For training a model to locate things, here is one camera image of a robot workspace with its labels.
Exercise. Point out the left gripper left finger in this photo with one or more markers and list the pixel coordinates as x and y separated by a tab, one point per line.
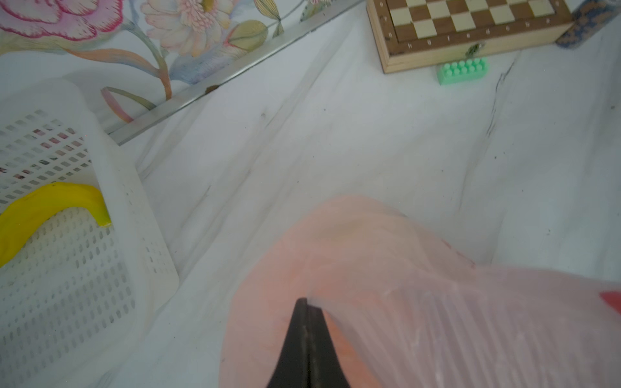
292	367

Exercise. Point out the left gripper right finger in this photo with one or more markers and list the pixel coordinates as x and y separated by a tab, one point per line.
323	366

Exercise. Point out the pink plastic bag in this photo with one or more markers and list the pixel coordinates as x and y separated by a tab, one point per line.
405	309

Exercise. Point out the white plastic basket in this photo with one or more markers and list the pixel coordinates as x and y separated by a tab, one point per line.
78	298

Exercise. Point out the yellow banana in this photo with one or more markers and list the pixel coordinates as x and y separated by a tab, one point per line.
25	216

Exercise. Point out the green toy brick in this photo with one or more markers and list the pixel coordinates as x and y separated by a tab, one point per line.
462	71

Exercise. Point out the wooden chessboard box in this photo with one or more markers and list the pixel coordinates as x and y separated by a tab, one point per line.
411	34

